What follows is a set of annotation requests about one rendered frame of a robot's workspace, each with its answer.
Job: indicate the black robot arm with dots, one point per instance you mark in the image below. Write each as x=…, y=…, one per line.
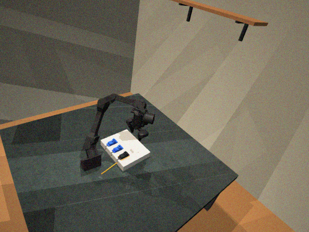
x=102, y=105

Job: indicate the black micro servo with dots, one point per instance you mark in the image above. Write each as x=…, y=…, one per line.
x=120, y=157

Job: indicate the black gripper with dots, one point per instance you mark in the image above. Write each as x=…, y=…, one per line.
x=132, y=124

